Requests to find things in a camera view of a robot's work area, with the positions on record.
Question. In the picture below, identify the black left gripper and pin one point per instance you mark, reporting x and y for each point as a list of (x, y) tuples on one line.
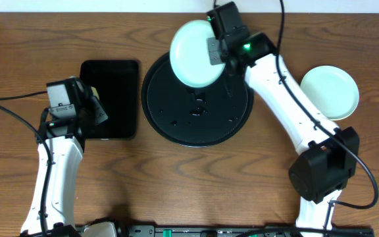
[(91, 107)]

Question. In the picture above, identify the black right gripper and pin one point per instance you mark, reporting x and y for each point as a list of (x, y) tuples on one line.
[(212, 48)]

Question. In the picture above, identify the light blue plate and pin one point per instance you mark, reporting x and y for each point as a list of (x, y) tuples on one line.
[(332, 91), (191, 61)]

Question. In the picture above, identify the yellow green sponge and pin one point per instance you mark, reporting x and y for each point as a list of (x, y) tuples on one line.
[(95, 93)]

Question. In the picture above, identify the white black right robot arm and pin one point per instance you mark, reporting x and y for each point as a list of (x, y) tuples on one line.
[(327, 156)]

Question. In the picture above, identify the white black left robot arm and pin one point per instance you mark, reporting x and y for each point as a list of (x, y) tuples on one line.
[(60, 146)]

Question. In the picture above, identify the black rectangular tray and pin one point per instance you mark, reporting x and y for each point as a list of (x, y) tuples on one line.
[(116, 82)]

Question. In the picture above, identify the black round tray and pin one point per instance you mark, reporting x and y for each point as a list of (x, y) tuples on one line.
[(194, 117)]

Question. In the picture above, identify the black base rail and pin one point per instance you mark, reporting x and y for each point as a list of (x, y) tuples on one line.
[(268, 231)]

